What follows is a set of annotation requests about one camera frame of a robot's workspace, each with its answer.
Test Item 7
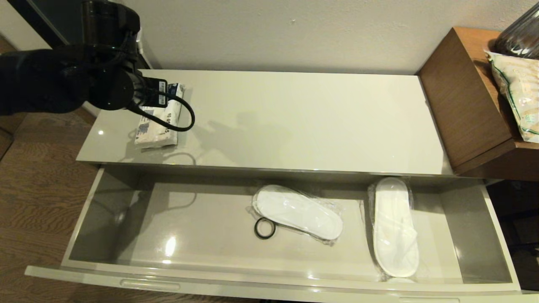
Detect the white glossy cabinet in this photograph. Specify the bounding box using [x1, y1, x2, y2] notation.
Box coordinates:
[76, 69, 454, 176]

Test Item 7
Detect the white tissue pack blue print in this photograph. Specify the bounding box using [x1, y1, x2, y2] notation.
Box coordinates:
[134, 82, 186, 149]

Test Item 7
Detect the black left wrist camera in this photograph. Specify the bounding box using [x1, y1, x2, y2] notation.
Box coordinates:
[81, 0, 141, 53]

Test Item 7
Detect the black tape roll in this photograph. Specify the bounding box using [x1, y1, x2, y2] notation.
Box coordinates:
[253, 217, 276, 240]

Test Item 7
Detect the white slipper in smooth plastic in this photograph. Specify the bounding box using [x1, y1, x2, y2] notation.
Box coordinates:
[367, 177, 420, 279]

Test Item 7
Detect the white slipper in crumpled plastic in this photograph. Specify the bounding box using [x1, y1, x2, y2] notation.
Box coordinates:
[251, 184, 344, 247]

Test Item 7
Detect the clear snack bag green print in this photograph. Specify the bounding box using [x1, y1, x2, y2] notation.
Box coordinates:
[484, 50, 539, 144]

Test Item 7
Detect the thin black camera cable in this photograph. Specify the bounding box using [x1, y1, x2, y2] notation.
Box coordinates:
[126, 90, 195, 132]

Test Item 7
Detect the brown wooden furniture piece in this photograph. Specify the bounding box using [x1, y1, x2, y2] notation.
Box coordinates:
[0, 112, 26, 160]

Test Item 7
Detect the white glossy drawer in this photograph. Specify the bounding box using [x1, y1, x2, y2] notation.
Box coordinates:
[24, 163, 539, 303]

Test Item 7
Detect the brown wooden desk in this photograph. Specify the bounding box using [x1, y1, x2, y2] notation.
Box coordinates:
[417, 27, 539, 181]

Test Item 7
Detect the dark glass vase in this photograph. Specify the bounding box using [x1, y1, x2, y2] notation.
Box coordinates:
[494, 2, 539, 59]

